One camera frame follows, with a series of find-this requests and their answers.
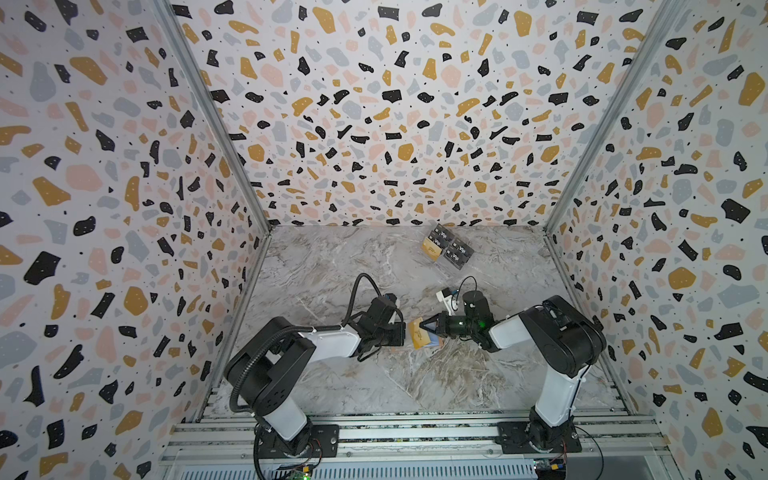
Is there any gold vip card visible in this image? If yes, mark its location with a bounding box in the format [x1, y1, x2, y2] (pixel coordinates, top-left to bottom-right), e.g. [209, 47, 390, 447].
[408, 317, 433, 350]
[421, 238, 443, 262]

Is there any tan leather card holder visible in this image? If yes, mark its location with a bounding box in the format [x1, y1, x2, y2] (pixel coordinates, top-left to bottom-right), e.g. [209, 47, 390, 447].
[406, 317, 443, 350]

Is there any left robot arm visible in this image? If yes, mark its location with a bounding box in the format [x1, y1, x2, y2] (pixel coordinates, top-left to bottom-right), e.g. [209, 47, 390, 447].
[224, 293, 406, 456]

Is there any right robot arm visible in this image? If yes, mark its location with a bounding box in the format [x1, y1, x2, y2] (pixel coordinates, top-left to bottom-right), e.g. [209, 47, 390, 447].
[419, 290, 607, 454]

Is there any black VIP card right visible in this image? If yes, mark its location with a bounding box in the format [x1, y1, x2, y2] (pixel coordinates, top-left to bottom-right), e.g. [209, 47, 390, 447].
[445, 239, 474, 270]

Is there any black vip card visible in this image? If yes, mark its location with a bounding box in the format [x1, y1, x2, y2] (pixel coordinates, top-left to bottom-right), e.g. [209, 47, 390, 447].
[445, 239, 474, 270]
[428, 224, 455, 249]

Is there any clear acrylic card display stand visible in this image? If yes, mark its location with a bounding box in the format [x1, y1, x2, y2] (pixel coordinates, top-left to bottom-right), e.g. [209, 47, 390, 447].
[421, 224, 475, 270]

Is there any black VIP card left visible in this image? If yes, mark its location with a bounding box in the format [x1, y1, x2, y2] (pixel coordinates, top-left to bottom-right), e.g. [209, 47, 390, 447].
[428, 224, 455, 249]

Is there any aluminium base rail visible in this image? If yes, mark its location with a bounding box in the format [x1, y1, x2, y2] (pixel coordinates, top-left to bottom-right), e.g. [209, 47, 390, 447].
[157, 409, 682, 479]

